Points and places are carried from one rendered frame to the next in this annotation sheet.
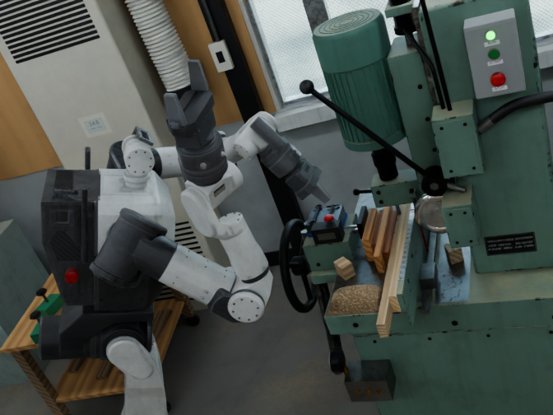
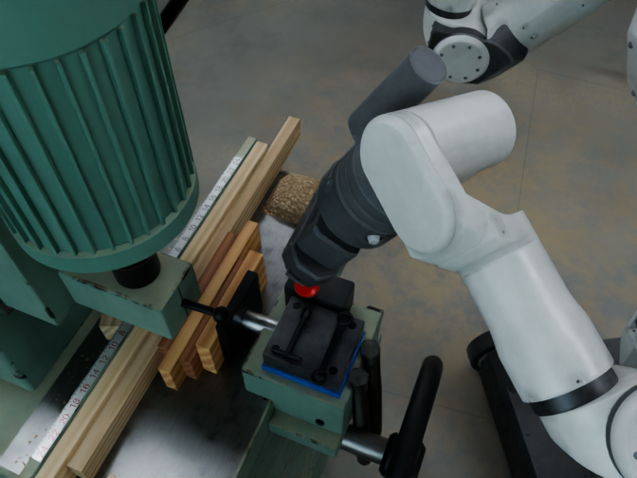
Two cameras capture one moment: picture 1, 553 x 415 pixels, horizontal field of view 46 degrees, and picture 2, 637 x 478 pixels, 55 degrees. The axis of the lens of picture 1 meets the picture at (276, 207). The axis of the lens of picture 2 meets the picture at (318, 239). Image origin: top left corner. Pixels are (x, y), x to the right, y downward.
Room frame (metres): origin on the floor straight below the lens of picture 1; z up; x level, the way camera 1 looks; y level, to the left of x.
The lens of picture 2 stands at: (1.92, -0.13, 1.65)
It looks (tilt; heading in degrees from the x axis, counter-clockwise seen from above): 53 degrees down; 176
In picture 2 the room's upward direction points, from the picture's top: straight up
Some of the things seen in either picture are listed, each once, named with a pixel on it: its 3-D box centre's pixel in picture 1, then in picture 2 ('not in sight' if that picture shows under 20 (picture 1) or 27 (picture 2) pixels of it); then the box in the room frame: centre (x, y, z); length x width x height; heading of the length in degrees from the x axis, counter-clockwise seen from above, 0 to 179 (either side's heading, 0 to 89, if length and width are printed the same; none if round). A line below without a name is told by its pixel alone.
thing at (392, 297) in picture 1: (406, 230); (170, 299); (1.47, -0.31, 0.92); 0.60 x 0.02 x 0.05; 154
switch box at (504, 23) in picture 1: (494, 54); not in sight; (1.25, -0.54, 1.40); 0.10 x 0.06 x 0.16; 64
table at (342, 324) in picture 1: (366, 251); (257, 349); (1.53, -0.19, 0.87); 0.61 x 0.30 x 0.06; 154
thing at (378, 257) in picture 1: (384, 236); (214, 300); (1.48, -0.25, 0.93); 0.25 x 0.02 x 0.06; 154
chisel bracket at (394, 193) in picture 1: (400, 189); (134, 284); (1.51, -0.33, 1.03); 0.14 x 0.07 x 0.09; 64
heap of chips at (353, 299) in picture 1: (355, 295); (312, 196); (1.29, -0.10, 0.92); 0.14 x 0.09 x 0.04; 64
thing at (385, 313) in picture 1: (397, 248); (208, 266); (1.41, -0.26, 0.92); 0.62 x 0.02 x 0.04; 154
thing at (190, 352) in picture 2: (379, 233); (218, 317); (1.50, -0.24, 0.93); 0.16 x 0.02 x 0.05; 154
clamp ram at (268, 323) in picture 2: (355, 229); (261, 324); (1.53, -0.18, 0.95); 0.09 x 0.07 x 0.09; 154
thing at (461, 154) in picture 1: (458, 139); not in sight; (1.29, -0.44, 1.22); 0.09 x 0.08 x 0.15; 64
